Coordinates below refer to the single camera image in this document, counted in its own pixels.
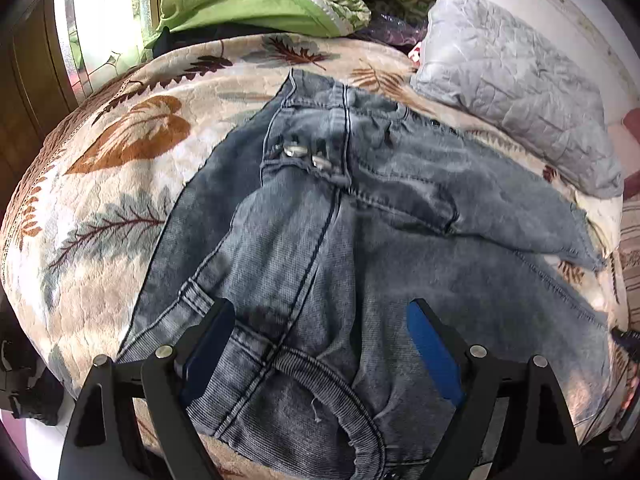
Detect pink red sofa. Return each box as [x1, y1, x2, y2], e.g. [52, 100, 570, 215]
[608, 107, 640, 200]

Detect grey-blue denim jeans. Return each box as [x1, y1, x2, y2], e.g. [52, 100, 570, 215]
[119, 70, 611, 479]

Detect stained glass window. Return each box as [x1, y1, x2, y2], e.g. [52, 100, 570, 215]
[54, 0, 153, 102]

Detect grey quilted pillow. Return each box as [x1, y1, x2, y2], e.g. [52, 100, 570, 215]
[411, 0, 624, 198]

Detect striped pink sofa cushion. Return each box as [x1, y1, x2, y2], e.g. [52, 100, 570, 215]
[618, 200, 640, 330]

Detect leaf pattern fleece blanket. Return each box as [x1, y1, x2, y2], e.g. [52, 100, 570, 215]
[1, 35, 627, 440]

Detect dark purple cloth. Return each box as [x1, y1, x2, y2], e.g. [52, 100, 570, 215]
[350, 0, 432, 54]

